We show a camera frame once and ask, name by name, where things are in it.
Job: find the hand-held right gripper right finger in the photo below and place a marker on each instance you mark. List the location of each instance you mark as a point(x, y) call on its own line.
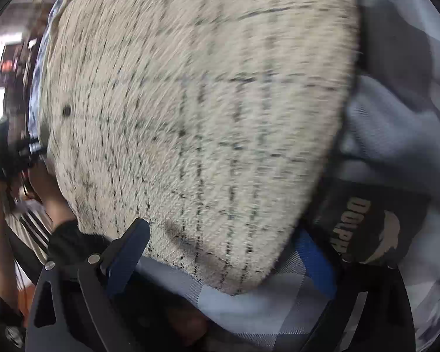
point(317, 264)

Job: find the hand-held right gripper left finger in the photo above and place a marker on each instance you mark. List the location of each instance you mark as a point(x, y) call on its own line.
point(126, 260)

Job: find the cream plaid button shirt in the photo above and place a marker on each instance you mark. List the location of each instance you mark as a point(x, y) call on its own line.
point(187, 117)

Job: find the blue checkered bed sheet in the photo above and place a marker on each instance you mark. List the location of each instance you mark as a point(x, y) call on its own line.
point(388, 135)

